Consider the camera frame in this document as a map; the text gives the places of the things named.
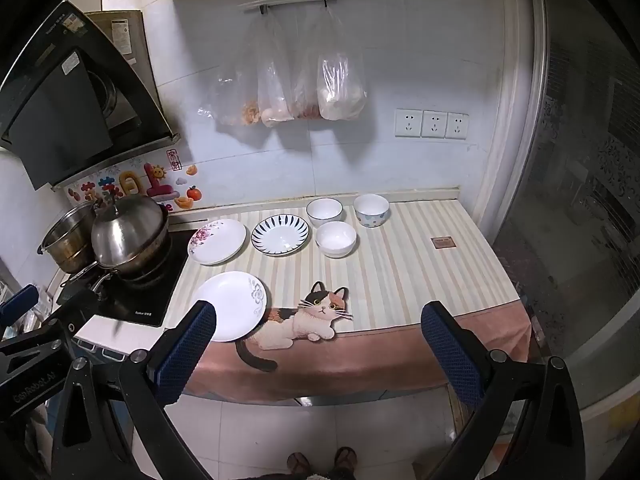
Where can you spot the plain white bowl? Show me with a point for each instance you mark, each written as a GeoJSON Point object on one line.
{"type": "Point", "coordinates": [336, 240]}

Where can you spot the colourful wall stickers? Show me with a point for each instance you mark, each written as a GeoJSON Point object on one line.
{"type": "Point", "coordinates": [130, 182]}

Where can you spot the steel hood chimney cover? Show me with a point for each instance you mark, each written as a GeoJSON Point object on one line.
{"type": "Point", "coordinates": [127, 35]}

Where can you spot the frosted glass door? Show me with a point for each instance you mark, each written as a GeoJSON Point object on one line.
{"type": "Point", "coordinates": [575, 200]}

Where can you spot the pink floral white plate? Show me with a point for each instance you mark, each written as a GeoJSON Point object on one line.
{"type": "Point", "coordinates": [217, 242]}

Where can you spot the person's right foot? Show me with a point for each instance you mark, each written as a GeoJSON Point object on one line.
{"type": "Point", "coordinates": [345, 461]}

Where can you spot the person's left foot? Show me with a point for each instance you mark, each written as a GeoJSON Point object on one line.
{"type": "Point", "coordinates": [298, 464]}

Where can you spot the white bowl coloured dots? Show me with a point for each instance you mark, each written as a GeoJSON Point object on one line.
{"type": "Point", "coordinates": [372, 211]}

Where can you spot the clear bag white contents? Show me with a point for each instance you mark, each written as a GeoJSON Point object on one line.
{"type": "Point", "coordinates": [342, 90]}

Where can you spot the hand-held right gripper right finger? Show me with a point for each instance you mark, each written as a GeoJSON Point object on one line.
{"type": "Point", "coordinates": [450, 355]}

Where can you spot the black range hood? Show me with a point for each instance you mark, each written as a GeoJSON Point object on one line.
{"type": "Point", "coordinates": [65, 110]}

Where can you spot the white plate grey flower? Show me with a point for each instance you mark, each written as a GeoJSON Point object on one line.
{"type": "Point", "coordinates": [235, 305]}

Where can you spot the white bowl dark rim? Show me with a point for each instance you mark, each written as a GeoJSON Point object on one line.
{"type": "Point", "coordinates": [324, 211]}

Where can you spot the black induction cooktop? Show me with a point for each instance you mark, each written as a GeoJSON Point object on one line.
{"type": "Point", "coordinates": [150, 292]}

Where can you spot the brown cloth label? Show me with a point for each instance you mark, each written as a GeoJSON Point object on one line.
{"type": "Point", "coordinates": [443, 242]}

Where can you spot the striped cat print tablecloth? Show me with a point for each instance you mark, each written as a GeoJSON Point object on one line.
{"type": "Point", "coordinates": [400, 285]}

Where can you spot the person's foot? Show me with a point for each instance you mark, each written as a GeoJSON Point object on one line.
{"type": "Point", "coordinates": [298, 464]}
{"type": "Point", "coordinates": [345, 461]}

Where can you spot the blue striped plate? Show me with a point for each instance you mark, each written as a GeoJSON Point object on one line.
{"type": "Point", "coordinates": [280, 235]}

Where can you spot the steel stock pot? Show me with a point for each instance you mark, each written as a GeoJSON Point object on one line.
{"type": "Point", "coordinates": [65, 242]}

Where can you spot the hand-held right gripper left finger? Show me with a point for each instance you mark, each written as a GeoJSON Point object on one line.
{"type": "Point", "coordinates": [185, 345]}

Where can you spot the clear plastic bag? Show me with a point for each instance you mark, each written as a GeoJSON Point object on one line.
{"type": "Point", "coordinates": [235, 85]}
{"type": "Point", "coordinates": [275, 95]}

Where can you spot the clear bag red contents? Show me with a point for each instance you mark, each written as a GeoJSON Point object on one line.
{"type": "Point", "coordinates": [306, 95]}

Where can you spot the white door frame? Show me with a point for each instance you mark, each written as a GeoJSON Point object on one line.
{"type": "Point", "coordinates": [510, 110]}

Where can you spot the white wall socket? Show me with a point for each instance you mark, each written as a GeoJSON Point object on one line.
{"type": "Point", "coordinates": [434, 124]}
{"type": "Point", "coordinates": [457, 126]}
{"type": "Point", "coordinates": [409, 123]}

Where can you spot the steel wok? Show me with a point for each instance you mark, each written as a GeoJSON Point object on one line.
{"type": "Point", "coordinates": [145, 265]}

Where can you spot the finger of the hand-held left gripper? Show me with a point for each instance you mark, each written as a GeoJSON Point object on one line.
{"type": "Point", "coordinates": [77, 305]}
{"type": "Point", "coordinates": [17, 304]}

